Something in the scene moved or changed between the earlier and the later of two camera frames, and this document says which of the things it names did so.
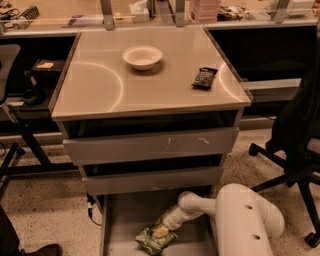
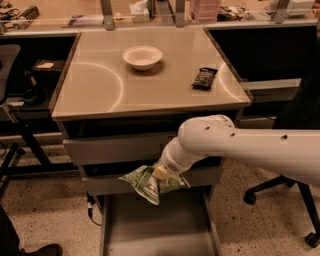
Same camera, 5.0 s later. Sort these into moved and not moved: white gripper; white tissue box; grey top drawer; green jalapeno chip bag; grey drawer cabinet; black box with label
Moved: white gripper; green jalapeno chip bag
Not moved: black box with label; grey drawer cabinet; grey top drawer; white tissue box
